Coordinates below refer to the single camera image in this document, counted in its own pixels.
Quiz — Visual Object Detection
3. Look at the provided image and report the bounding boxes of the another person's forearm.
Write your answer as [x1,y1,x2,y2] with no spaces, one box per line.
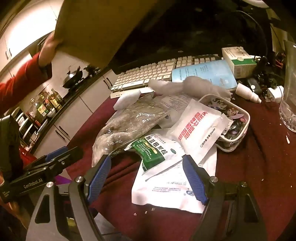
[0,52,53,117]

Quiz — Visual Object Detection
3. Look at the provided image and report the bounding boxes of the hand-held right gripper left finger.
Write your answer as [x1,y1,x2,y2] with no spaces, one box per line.
[25,154,112,241]

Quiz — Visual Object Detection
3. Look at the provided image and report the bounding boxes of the clear glass container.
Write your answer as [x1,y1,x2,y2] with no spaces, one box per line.
[278,39,296,133]

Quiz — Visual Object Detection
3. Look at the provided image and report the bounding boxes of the white foam block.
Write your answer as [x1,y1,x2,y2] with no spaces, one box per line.
[113,89,142,111]

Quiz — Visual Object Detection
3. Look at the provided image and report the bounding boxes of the white crumpled tissue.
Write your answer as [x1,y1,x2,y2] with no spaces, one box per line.
[147,78,186,96]

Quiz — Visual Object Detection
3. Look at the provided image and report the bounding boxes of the white towel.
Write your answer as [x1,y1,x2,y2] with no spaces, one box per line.
[182,75,232,98]

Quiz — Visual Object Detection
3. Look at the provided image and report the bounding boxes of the black charger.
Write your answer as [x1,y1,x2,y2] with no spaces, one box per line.
[245,76,262,93]

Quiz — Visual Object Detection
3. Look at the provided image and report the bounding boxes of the printed paper leaflet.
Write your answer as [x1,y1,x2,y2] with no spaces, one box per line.
[159,95,197,128]

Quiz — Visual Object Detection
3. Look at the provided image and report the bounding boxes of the white kitchen cabinets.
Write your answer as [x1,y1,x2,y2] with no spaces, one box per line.
[35,68,121,158]

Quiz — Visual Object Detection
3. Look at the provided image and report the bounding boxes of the group of condiment bottles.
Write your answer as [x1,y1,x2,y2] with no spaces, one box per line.
[27,88,64,121]

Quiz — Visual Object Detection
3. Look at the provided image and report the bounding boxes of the green white medicine packet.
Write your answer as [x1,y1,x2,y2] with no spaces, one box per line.
[124,133,186,172]

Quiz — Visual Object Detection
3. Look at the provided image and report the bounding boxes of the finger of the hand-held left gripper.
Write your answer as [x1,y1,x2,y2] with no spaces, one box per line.
[45,146,84,166]
[23,160,71,180]

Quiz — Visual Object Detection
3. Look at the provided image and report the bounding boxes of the black monitor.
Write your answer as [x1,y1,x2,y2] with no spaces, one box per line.
[110,0,271,75]

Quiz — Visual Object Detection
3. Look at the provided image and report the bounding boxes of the dish rack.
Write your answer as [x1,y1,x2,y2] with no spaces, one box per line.
[9,108,49,144]

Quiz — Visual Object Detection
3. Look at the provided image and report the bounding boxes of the clear plastic bag dark contents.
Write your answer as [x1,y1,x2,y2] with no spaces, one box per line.
[91,95,172,168]

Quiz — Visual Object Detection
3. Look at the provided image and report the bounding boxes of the metal wok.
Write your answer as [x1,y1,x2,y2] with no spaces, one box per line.
[62,65,84,90]

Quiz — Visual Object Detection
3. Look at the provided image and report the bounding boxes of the maroon tablecloth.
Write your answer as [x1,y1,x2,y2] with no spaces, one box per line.
[35,93,296,241]

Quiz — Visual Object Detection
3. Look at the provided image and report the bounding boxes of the white red-print glove packet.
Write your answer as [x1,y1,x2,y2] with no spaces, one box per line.
[169,98,230,163]

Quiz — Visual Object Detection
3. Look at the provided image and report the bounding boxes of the black upright device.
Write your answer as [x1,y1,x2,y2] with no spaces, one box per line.
[254,56,269,77]

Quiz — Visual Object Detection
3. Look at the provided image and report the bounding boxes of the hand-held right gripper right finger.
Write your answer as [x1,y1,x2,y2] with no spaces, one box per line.
[182,154,269,241]

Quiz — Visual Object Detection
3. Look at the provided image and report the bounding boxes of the large white packet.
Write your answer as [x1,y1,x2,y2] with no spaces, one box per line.
[131,130,218,214]

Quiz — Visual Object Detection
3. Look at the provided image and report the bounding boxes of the light blue booklet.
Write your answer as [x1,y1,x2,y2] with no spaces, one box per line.
[171,59,238,91]

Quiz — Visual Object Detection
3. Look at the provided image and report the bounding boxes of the brown cardboard box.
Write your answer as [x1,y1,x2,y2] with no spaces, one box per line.
[54,0,184,70]

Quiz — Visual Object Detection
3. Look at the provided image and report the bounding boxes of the small white plastic bottle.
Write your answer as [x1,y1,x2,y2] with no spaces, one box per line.
[235,82,263,104]

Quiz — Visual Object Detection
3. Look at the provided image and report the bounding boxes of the white keyboard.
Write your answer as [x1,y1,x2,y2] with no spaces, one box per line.
[110,54,225,99]

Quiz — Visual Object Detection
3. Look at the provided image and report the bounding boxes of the green white medicine box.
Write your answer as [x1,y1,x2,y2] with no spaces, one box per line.
[221,46,258,80]

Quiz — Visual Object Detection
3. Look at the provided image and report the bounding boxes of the white plug adapter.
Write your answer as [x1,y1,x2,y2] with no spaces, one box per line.
[268,85,285,103]

